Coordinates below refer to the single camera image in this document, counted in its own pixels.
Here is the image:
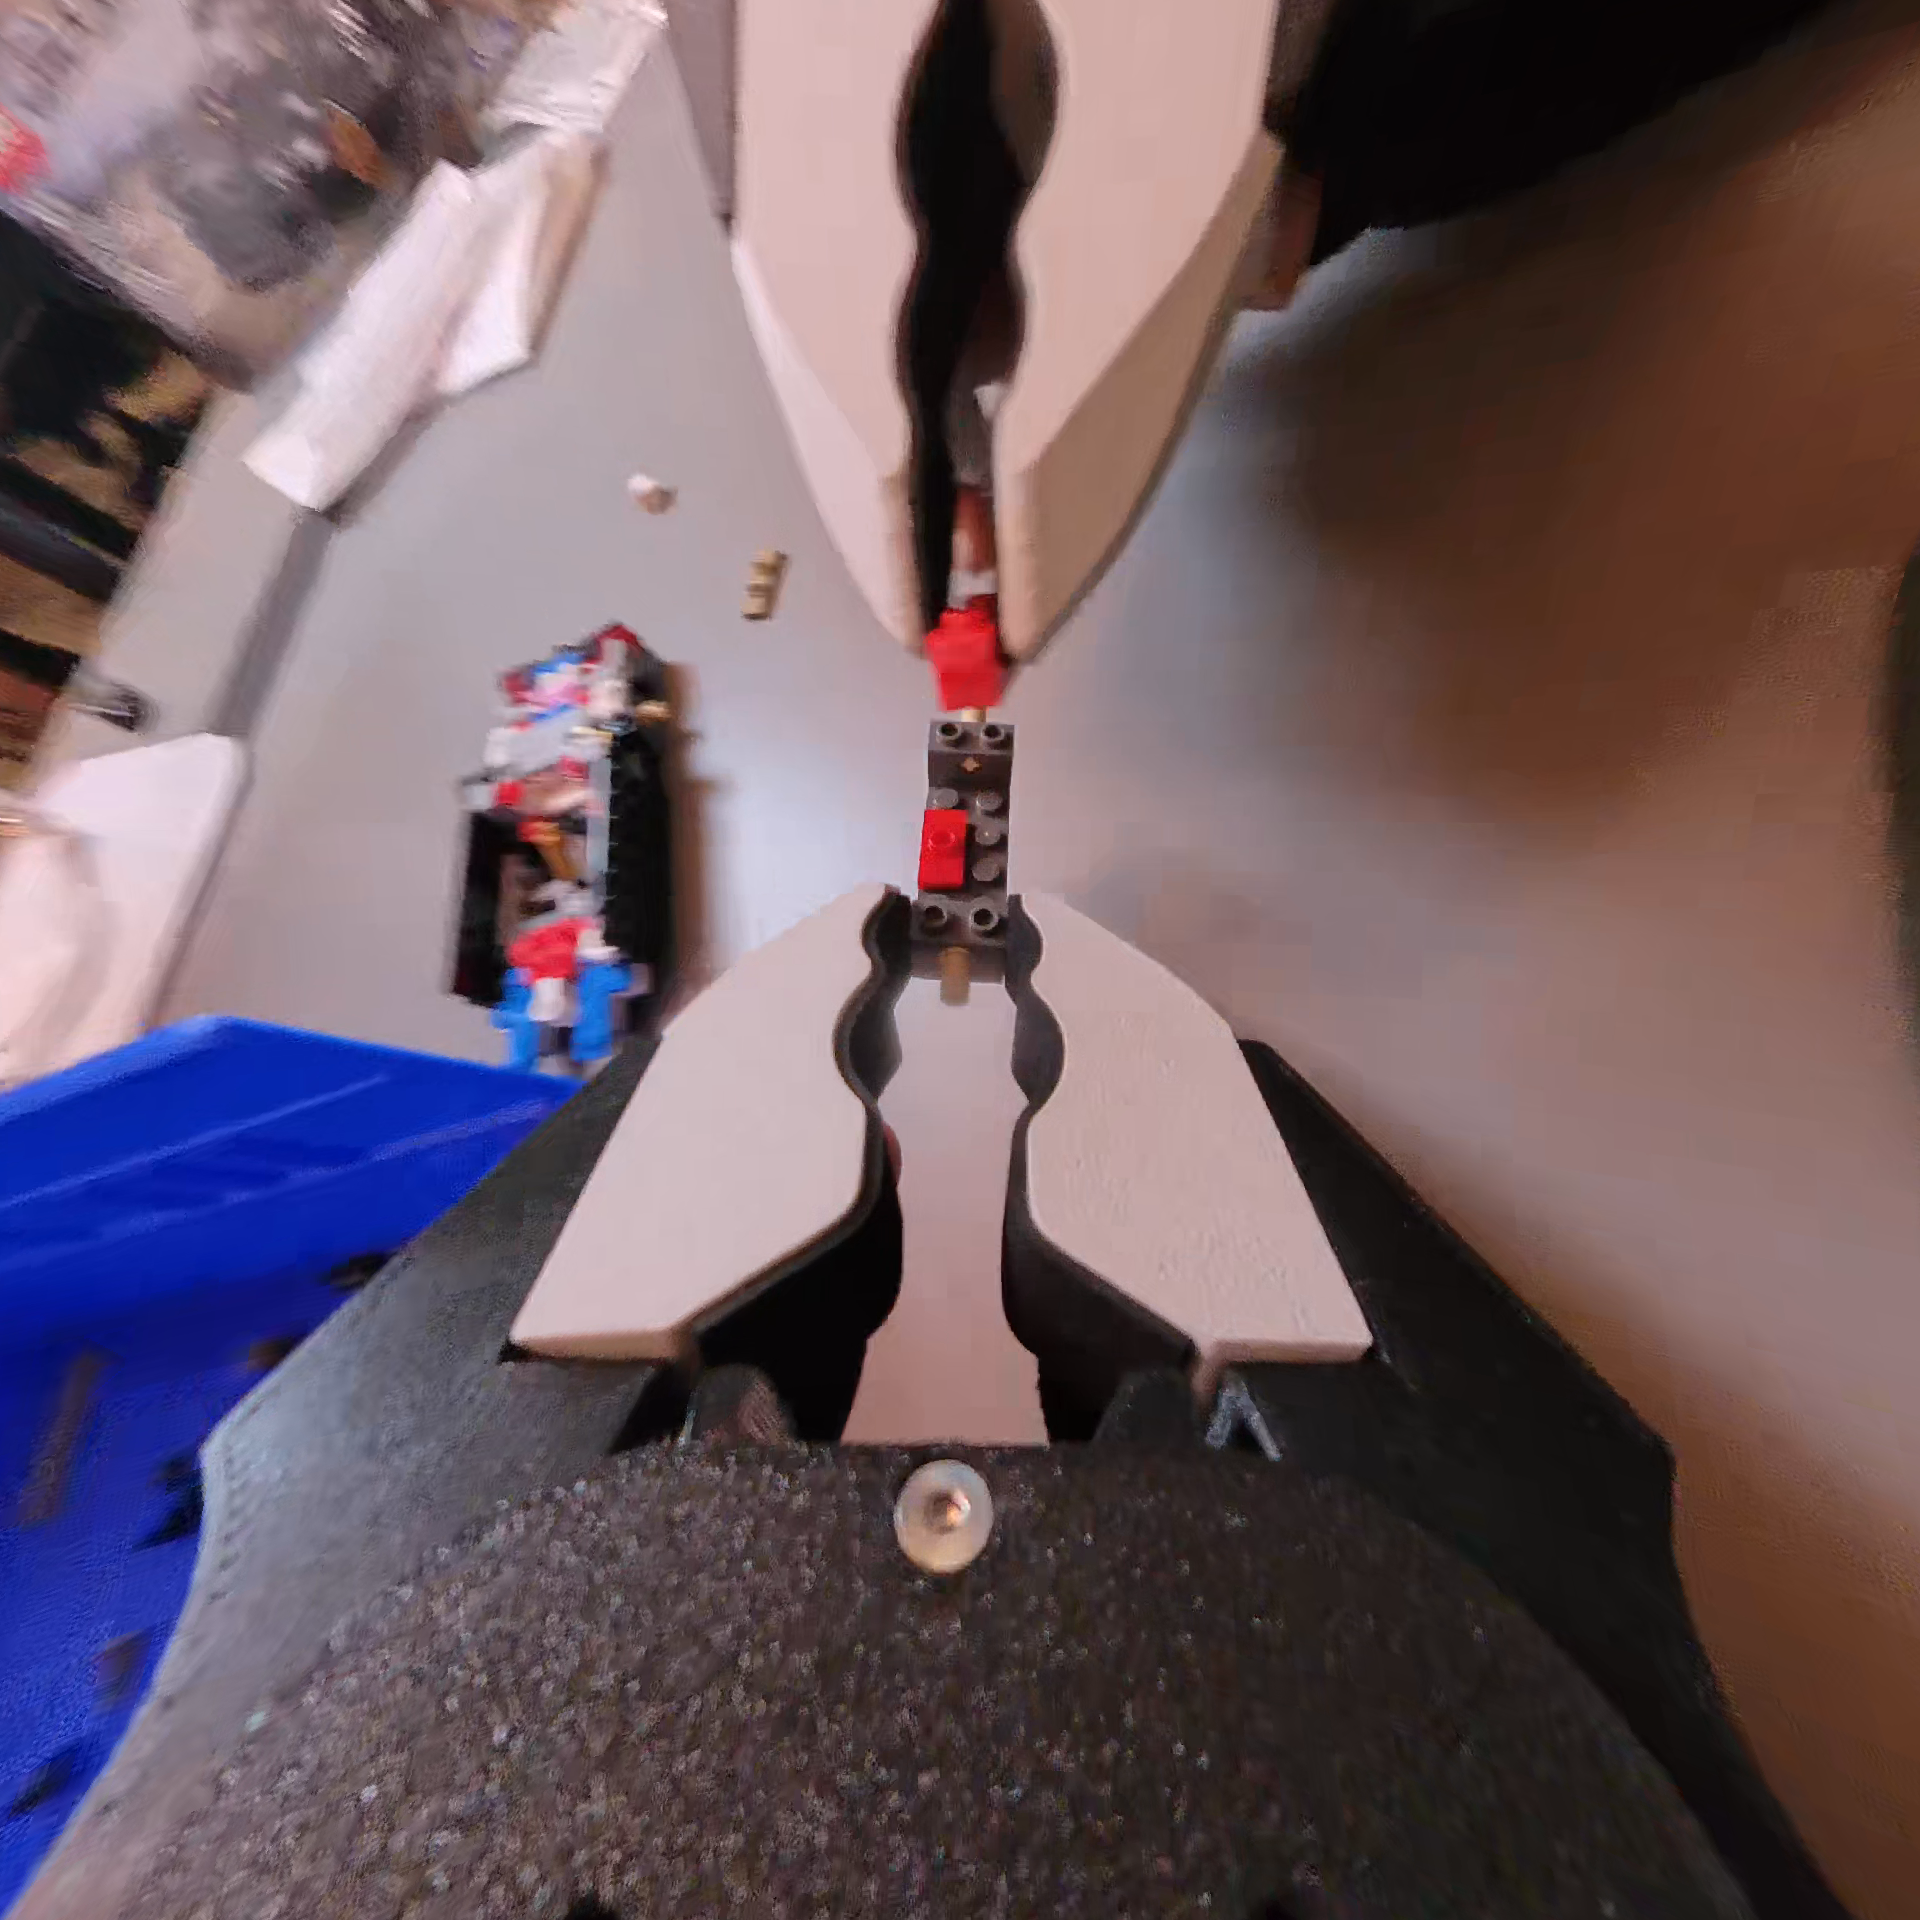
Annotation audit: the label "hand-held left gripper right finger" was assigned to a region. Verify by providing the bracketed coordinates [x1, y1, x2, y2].
[1006, 891, 1380, 1422]

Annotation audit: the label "person's green sweatshirt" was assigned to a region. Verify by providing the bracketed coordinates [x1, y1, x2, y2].
[1877, 540, 1920, 1082]

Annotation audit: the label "person's right hand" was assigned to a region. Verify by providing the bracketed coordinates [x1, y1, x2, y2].
[1272, 166, 1327, 309]

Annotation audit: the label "lego set box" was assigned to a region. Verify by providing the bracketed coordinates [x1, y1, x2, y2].
[0, 0, 541, 377]

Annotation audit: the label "partly built lego car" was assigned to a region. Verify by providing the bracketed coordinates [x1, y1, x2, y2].
[451, 623, 686, 1076]

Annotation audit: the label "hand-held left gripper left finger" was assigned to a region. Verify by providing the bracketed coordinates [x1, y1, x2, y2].
[509, 885, 900, 1417]

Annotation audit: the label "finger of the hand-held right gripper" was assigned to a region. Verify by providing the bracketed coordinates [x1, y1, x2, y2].
[731, 0, 954, 656]
[992, 0, 1290, 662]

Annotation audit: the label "small red black lego piece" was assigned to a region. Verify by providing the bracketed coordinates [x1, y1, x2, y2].
[911, 715, 1019, 1008]

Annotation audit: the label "blue plastic bin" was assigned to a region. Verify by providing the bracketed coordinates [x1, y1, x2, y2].
[0, 1013, 588, 1892]

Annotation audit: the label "white paper bags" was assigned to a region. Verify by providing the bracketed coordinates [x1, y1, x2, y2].
[240, 0, 667, 518]

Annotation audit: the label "tiny red lego piece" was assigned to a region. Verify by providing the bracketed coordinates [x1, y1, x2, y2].
[922, 602, 1008, 713]

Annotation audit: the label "white book stand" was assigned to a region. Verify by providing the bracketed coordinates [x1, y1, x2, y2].
[0, 732, 254, 1086]

